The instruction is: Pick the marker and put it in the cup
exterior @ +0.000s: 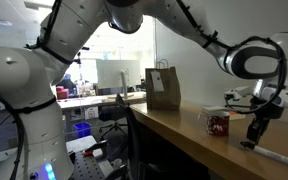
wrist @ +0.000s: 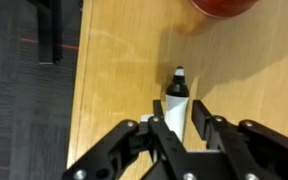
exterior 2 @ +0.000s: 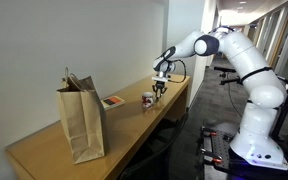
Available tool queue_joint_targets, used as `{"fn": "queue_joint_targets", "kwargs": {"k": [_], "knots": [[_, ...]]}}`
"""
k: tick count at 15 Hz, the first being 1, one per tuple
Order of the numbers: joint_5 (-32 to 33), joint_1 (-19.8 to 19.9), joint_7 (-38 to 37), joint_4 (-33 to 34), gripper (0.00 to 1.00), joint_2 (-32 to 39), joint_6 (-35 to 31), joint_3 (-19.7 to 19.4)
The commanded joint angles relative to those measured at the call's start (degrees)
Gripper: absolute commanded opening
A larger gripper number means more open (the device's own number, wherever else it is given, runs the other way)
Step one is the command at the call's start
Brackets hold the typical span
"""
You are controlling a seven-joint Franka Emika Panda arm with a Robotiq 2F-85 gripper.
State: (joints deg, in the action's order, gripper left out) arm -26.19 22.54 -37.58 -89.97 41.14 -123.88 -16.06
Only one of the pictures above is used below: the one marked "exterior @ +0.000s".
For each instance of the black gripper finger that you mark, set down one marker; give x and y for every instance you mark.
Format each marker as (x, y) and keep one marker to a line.
(265, 126)
(253, 133)

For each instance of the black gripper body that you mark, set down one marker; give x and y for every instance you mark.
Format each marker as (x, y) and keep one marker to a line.
(269, 110)

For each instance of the white marker with black cap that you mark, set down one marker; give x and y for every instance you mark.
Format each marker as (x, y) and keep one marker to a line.
(280, 158)

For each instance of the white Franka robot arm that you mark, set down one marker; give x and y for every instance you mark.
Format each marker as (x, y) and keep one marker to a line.
(17, 73)

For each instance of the book with orange black cover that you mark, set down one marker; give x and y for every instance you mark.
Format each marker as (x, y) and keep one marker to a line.
(237, 116)

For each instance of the red and white mug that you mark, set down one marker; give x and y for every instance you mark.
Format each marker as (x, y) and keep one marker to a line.
(217, 125)

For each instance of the brown paper bag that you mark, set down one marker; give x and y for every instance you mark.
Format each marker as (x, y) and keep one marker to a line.
(169, 90)

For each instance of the black office chair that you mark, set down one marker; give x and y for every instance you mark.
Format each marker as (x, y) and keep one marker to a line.
(140, 143)

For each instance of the dark swivel office chair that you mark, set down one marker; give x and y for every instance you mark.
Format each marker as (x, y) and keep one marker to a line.
(112, 115)

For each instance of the grey desktop monitor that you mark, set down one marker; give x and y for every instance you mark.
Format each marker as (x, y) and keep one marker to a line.
(114, 73)

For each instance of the light wooden office desk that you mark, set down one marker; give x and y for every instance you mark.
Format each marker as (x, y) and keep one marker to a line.
(94, 100)

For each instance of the white box under desk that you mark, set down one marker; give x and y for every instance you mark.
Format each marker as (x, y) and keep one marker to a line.
(91, 112)

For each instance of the blue plastic bin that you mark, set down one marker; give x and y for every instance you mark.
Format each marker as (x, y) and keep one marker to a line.
(81, 129)

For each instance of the seated person in blue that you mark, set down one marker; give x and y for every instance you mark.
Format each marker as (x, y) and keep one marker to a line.
(67, 83)

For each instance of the red box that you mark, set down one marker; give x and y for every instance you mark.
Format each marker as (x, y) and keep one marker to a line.
(62, 92)

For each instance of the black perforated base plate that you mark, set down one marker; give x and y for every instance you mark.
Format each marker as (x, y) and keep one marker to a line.
(90, 166)

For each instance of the black camera on stand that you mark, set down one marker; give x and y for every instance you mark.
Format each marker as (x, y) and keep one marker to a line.
(80, 57)

